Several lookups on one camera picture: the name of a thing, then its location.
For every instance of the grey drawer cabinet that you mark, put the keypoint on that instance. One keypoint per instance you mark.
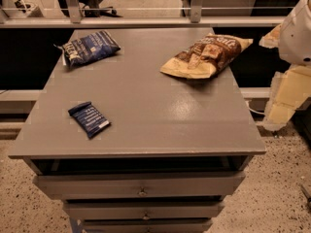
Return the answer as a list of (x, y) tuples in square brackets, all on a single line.
[(158, 123)]

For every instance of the blue chip bag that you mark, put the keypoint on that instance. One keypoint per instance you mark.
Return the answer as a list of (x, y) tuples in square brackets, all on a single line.
[(89, 49)]

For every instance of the grey metal railing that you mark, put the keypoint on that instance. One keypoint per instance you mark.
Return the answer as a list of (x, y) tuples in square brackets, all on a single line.
[(46, 14)]

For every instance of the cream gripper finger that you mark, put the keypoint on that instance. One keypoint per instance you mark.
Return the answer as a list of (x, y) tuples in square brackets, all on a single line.
[(288, 92), (271, 39)]

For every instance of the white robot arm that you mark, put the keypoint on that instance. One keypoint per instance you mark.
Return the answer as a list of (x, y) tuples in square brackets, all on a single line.
[(295, 35)]

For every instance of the brown chip bag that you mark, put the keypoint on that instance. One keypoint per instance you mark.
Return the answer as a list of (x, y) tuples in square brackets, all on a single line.
[(206, 57)]

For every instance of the top grey drawer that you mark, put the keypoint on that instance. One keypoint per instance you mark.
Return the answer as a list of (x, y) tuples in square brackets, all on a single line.
[(148, 185)]

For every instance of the grey drawer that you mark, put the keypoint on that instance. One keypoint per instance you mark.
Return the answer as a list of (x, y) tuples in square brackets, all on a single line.
[(148, 185), (168, 225), (143, 210)]

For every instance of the small dark blue snack packet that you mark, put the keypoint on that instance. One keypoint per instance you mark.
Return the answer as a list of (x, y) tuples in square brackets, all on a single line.
[(89, 118)]

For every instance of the bottom grey drawer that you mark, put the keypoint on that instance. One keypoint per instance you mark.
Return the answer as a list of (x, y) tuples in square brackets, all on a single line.
[(168, 225)]

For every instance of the middle grey drawer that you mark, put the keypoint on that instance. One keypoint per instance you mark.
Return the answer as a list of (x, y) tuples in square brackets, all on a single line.
[(143, 210)]

